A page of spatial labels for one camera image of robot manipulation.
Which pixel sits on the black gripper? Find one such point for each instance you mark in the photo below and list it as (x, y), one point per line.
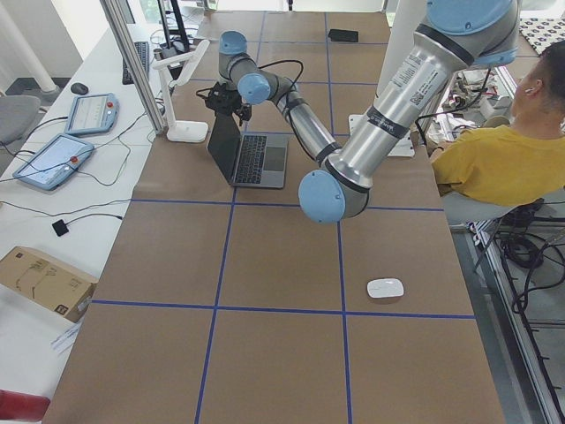
(238, 107)

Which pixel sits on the silver laptop black keyboard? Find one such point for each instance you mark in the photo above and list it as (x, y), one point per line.
(248, 160)

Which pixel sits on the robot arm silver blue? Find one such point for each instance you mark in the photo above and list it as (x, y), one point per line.
(451, 36)

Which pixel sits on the black desk mouse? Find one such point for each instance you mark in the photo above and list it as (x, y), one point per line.
(79, 88)

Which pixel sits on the white computer mouse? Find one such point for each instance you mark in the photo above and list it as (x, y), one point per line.
(385, 288)

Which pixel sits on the blue teach pendant far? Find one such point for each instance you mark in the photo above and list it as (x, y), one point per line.
(92, 114)

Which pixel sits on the blue teach pendant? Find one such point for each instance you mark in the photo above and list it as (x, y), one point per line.
(55, 162)
(92, 114)

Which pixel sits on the blue teach pendant near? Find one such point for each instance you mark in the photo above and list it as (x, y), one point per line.
(55, 162)

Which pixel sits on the small black square device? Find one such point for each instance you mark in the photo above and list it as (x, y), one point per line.
(60, 227)

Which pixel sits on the cardboard box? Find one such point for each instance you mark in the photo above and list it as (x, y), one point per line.
(53, 284)

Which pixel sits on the person in yellow shirt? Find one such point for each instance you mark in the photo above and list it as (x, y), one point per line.
(515, 164)

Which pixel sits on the aluminium frame post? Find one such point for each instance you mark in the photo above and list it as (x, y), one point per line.
(119, 28)

